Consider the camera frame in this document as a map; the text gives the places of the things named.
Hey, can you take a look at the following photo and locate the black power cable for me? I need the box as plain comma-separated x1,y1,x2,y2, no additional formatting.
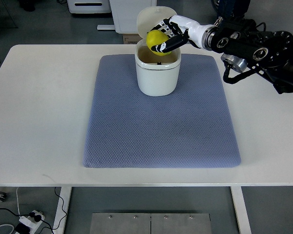
0,187,68,234

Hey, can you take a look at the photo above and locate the white trash bin with lid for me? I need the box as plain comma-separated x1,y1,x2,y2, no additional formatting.
135,6,181,97

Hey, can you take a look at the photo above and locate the blue quilted mat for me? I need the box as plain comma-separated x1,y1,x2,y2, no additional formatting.
83,54,241,168

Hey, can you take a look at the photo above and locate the white cable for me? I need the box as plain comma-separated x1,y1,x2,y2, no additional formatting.
0,187,22,234

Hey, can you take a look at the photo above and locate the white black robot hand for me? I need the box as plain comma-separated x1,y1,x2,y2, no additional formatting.
148,15,215,55

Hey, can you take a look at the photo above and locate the white power strip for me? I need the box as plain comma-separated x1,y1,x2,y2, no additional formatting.
19,210,45,234

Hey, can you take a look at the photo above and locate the white appliance with slot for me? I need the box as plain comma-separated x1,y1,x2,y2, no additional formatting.
67,0,111,14

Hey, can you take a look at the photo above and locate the cardboard box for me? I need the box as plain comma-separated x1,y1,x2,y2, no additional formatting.
123,34,142,44

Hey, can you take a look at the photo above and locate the white right table leg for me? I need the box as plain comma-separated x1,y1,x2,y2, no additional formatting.
230,186,251,234

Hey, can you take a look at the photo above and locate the white cabinet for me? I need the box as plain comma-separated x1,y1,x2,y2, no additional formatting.
97,0,157,34

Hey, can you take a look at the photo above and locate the metal floor plate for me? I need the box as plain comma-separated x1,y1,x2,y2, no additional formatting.
90,213,212,234

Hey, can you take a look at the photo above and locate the yellow lemon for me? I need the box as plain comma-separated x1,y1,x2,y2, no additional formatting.
146,30,171,56

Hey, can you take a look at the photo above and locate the person's leg in jeans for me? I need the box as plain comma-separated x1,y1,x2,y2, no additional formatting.
211,0,251,19

